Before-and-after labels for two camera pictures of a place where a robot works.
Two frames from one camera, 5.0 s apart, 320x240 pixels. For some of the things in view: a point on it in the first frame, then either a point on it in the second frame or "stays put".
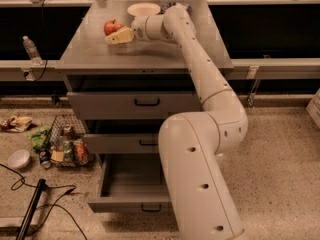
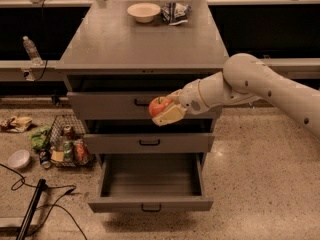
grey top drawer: (132, 105) stays put
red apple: (112, 26) to (157, 104)
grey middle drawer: (122, 142) stays put
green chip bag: (38, 136) stays put
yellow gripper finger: (125, 34) to (170, 114)
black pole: (28, 216) stays put
